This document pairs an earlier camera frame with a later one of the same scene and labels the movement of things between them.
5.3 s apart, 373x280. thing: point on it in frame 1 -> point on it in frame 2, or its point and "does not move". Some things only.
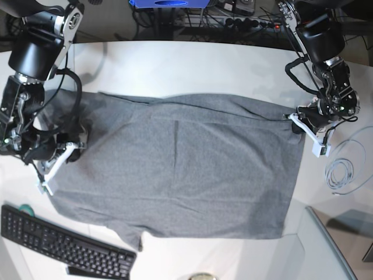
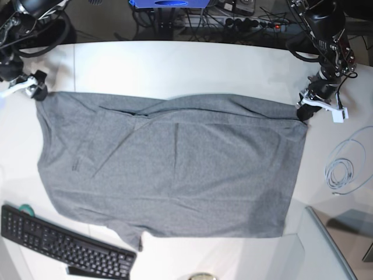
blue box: (169, 3) does not move
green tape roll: (27, 207) does not move
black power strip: (249, 23) does not move
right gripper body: (318, 125) -> (324, 94)
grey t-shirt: (204, 165) does not move
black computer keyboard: (77, 254) does not move
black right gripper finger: (296, 129) -> (306, 111)
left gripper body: (52, 153) -> (21, 83)
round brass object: (203, 276) does not move
